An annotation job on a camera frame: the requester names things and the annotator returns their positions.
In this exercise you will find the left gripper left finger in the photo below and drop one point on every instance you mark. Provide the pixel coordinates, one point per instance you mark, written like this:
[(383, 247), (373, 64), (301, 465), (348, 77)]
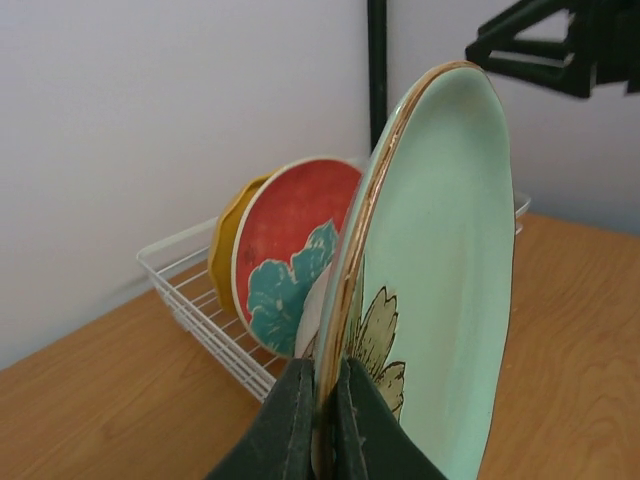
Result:
[(278, 443)]

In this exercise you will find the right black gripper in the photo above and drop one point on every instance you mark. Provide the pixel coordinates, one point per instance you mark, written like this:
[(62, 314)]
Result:
[(604, 36)]

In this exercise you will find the wooden ribbed plate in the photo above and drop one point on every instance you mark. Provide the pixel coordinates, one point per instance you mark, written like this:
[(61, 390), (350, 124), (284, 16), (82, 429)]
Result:
[(310, 320)]

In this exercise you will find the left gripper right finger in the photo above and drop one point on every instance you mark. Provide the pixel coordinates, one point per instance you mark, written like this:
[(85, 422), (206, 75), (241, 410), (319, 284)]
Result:
[(369, 442)]

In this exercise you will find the striped large bowl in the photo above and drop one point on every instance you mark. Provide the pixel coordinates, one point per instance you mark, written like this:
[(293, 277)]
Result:
[(419, 289)]

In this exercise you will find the red floral plate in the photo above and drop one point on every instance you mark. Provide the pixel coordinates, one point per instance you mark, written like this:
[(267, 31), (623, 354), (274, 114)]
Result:
[(286, 238)]

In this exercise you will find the yellow polka dot plate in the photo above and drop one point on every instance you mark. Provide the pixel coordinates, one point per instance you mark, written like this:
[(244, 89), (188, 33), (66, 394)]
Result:
[(219, 261)]

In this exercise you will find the white wire dish rack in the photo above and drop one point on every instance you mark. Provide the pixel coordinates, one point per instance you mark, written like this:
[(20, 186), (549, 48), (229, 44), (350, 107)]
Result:
[(176, 268)]

